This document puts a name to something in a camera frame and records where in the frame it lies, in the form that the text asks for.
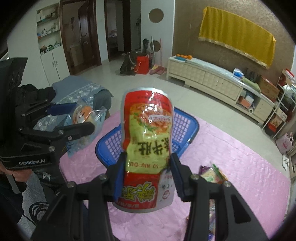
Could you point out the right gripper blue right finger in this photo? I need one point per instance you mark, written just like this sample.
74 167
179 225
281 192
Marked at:
181 176

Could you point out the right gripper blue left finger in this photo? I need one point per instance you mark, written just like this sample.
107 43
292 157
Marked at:
118 176

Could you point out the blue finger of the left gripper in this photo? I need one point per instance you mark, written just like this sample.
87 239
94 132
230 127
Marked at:
61 109
73 132

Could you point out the light blue cartoon snack bag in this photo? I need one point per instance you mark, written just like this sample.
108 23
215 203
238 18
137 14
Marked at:
84 112

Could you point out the green label cracker pack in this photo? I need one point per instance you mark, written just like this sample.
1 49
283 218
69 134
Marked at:
212 174

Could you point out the red green snack bag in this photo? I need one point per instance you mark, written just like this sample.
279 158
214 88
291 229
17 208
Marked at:
147 121

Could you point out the orange sausage snack pack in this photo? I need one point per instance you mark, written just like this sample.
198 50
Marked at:
212 217

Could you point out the person's left hand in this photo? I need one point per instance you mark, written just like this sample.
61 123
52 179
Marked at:
19 175

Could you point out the grey blue covered chair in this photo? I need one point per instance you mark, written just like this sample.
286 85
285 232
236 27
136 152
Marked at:
71 89

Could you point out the pink quilted tablecloth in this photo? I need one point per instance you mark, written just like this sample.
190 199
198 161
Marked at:
250 205

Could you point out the dark bag on floor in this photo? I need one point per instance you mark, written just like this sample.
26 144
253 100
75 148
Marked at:
129 64

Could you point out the red shopping bag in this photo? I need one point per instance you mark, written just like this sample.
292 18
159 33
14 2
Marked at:
142 65

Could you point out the cream tv cabinet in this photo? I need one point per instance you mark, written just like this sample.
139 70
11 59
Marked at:
221 84

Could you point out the white slippers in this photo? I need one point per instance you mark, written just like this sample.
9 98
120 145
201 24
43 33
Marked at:
285 162

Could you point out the pink gift bag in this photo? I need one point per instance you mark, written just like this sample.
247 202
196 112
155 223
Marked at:
285 143

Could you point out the broom with red head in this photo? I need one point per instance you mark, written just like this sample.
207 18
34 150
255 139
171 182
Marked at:
157 58

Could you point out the folded green cloth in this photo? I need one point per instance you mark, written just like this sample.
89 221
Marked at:
251 84

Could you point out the blue tissue pack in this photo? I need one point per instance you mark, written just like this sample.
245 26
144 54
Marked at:
237 73

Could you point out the plate of oranges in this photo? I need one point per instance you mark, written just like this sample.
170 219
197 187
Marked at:
183 57

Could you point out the cardboard box on cabinet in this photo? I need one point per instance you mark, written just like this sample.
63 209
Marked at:
268 89

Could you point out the white metal shelf rack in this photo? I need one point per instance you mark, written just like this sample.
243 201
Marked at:
282 111

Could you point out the white wall cupboard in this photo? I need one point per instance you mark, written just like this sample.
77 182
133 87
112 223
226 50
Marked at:
50 43

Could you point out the yellow cloth on wall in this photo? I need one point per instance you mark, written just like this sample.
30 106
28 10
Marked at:
238 34

